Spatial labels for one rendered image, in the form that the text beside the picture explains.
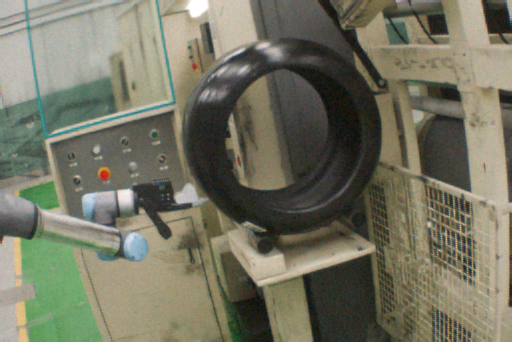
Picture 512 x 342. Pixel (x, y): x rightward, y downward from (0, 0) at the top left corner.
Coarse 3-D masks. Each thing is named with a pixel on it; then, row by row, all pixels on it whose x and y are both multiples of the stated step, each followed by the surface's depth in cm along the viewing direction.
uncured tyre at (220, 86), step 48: (240, 48) 166; (288, 48) 160; (192, 96) 171; (240, 96) 158; (336, 96) 192; (192, 144) 162; (336, 144) 195; (240, 192) 162; (288, 192) 194; (336, 192) 171
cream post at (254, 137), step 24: (216, 0) 189; (240, 0) 191; (216, 24) 191; (240, 24) 193; (216, 48) 199; (264, 96) 199; (240, 120) 198; (264, 120) 200; (240, 144) 200; (264, 144) 201; (240, 168) 207; (264, 168) 203; (264, 288) 219; (288, 288) 212; (288, 312) 214; (288, 336) 215; (312, 336) 218
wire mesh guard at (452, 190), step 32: (384, 160) 193; (384, 192) 198; (448, 192) 151; (384, 256) 208; (416, 256) 181; (384, 288) 214; (448, 288) 162; (384, 320) 220; (448, 320) 164; (480, 320) 144
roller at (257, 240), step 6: (234, 222) 196; (240, 228) 187; (246, 228) 181; (246, 234) 180; (252, 234) 174; (258, 234) 172; (264, 234) 173; (252, 240) 173; (258, 240) 168; (264, 240) 167; (270, 240) 168; (258, 246) 167; (264, 246) 167; (270, 246) 168; (264, 252) 168
